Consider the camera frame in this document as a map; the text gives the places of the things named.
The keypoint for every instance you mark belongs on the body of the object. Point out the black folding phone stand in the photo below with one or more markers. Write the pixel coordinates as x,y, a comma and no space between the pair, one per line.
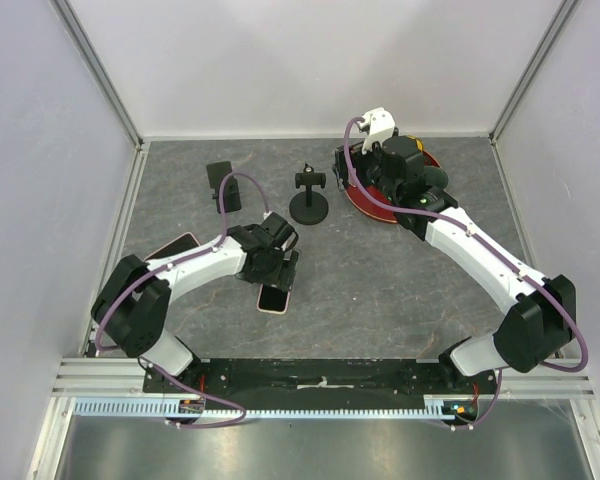
216,173

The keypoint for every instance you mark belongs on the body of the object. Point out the red round tray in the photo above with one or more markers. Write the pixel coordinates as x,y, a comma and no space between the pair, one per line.
362,204

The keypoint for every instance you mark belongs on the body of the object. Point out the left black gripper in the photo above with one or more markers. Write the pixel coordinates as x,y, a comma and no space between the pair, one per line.
281,277

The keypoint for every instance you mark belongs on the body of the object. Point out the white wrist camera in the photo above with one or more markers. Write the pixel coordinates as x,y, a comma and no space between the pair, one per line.
276,232
378,124

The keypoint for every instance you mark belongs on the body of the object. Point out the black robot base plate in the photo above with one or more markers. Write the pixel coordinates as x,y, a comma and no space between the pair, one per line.
329,383

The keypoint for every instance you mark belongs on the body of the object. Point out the black round-base phone stand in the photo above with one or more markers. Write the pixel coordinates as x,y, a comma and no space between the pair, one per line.
308,207

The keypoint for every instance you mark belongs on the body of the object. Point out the pink-cased smartphone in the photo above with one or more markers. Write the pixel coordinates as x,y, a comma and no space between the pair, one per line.
272,300

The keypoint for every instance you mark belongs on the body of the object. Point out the pink phone near left edge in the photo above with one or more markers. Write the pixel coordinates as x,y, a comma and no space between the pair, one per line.
178,245

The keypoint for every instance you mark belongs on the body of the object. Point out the slotted cable duct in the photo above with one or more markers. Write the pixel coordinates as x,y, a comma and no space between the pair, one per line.
173,408

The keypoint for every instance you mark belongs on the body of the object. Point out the dark green mug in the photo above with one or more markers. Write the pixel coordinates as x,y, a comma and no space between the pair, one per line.
435,177

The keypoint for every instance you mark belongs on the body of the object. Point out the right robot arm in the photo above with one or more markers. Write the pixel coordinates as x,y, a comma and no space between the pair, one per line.
399,177

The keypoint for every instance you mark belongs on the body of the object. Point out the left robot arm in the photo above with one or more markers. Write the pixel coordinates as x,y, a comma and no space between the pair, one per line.
132,307

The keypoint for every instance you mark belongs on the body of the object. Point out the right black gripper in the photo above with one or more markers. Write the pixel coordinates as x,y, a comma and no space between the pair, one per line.
358,159

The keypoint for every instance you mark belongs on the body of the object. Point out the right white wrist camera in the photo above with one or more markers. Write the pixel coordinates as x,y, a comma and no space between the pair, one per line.
378,124

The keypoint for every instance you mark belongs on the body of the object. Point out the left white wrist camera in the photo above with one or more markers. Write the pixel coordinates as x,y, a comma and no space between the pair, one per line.
276,232

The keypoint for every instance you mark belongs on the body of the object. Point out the right aluminium frame post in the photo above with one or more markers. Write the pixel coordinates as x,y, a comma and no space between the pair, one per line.
548,40

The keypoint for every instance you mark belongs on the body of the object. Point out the aluminium frame post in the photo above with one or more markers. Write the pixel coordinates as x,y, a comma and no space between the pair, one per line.
548,40
96,67

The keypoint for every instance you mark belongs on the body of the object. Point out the left aluminium frame post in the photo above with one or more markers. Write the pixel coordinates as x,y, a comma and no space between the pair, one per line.
96,67

